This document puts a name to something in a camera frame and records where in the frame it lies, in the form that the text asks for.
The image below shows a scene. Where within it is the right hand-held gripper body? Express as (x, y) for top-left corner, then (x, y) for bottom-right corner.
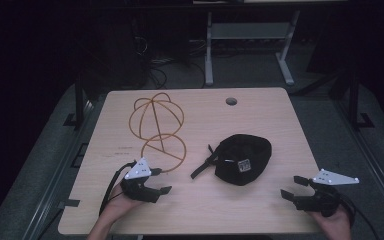
(294, 168), (360, 218)

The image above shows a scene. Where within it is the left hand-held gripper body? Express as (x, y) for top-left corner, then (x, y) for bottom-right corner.
(119, 157), (163, 204)

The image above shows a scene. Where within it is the person's left hand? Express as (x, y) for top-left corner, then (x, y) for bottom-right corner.
(104, 182), (145, 218)

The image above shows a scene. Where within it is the person's right hand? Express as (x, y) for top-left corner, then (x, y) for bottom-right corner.
(308, 203), (353, 240)

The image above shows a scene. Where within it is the grey metal stand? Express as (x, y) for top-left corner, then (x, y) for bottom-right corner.
(204, 9), (301, 87)

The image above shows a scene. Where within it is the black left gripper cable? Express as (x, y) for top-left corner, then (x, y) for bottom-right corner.
(98, 160), (138, 216)

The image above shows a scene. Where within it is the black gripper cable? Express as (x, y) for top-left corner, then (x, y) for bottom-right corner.
(98, 160), (138, 216)
(339, 194), (381, 240)

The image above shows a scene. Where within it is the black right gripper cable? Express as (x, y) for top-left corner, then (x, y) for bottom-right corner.
(339, 194), (381, 240)

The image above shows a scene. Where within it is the gold wire hat stand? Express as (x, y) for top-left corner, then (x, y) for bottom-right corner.
(128, 92), (188, 174)

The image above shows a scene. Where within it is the black cap with strap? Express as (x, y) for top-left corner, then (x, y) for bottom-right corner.
(190, 133), (273, 187)

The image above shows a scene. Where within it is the grey metal rail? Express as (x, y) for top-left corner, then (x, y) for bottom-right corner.
(19, 99), (96, 240)
(333, 99), (384, 223)

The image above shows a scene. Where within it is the black metal post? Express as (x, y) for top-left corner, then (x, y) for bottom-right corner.
(345, 63), (376, 132)
(62, 71), (88, 130)

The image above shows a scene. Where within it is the bundle of floor cables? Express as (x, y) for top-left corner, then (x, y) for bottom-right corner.
(131, 33), (208, 90)

